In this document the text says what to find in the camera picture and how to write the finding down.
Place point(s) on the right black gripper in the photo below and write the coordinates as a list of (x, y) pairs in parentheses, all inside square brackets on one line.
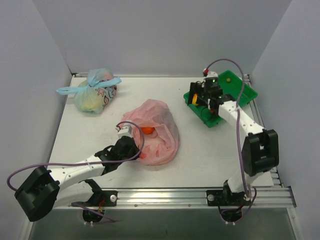
[(194, 91)]

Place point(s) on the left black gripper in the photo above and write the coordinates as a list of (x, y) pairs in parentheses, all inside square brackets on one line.
[(134, 146)]

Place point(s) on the yellow orange mango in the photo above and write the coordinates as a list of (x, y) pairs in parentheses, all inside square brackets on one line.
[(194, 100)]

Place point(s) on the orange tangerine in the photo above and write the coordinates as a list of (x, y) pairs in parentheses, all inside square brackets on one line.
[(147, 130)]

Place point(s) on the pink plastic bag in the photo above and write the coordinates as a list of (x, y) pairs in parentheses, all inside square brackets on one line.
[(161, 146)]

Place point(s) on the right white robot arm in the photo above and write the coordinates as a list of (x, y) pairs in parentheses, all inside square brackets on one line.
[(258, 148)]

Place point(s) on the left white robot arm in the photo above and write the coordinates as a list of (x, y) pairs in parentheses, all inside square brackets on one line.
[(72, 183)]

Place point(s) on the blue tied plastic bag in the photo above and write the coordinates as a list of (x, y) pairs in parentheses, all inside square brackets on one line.
[(94, 93)]

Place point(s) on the green plastic tray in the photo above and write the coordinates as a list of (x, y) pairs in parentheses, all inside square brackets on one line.
[(236, 94)]

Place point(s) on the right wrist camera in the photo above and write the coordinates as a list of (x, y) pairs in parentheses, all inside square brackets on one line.
[(207, 75)]

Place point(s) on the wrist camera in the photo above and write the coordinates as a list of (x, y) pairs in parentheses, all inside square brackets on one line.
[(207, 75), (124, 131)]

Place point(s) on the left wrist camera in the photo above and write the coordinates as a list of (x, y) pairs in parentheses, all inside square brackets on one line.
[(124, 131)]

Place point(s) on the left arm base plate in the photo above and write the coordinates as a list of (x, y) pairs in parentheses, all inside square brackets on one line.
[(104, 198)]

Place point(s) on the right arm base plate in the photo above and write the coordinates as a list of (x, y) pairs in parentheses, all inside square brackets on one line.
[(217, 198)]

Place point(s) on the aluminium front rail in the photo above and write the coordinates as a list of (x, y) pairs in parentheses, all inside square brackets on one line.
[(169, 198)]

